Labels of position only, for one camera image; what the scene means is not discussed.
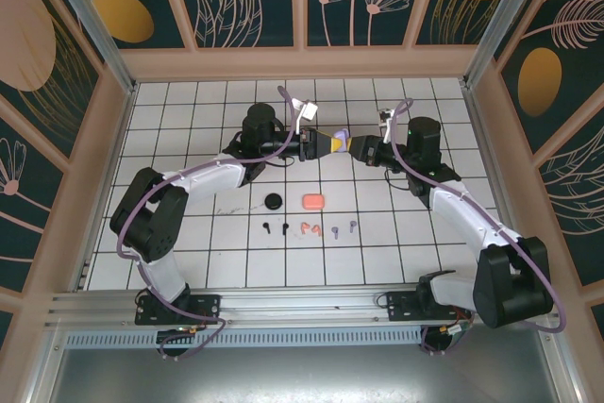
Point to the art panel feathers gold oval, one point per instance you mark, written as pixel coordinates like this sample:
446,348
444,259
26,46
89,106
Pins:
566,68

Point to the art panel large pale circle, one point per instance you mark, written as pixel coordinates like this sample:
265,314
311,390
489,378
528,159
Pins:
28,44

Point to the purple earbud charging case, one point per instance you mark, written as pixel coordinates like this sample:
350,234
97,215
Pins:
340,134

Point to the art panel single flower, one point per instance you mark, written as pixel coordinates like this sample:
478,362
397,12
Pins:
19,233

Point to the black earbud charging case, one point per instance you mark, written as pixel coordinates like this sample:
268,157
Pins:
273,201

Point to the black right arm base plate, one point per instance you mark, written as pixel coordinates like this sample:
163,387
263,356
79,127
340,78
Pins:
401,308

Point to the aluminium mounting rail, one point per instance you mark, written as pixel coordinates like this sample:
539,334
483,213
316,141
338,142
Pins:
307,311

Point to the aluminium side rail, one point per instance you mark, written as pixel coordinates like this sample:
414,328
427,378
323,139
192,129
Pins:
482,139
105,186

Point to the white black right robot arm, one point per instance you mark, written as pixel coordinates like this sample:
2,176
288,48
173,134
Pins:
467,221

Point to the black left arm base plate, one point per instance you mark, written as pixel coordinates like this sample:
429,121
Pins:
207,308

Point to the aluminium corner post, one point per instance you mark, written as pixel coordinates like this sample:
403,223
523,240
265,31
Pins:
99,32
501,21

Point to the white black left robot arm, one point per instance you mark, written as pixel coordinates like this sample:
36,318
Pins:
217,179

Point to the art panel pink leaf lines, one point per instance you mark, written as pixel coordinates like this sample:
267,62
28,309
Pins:
575,195

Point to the grey metal sheet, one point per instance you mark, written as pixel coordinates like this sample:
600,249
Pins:
302,377

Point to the pink earbud charging case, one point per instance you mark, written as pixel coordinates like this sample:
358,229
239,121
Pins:
313,200

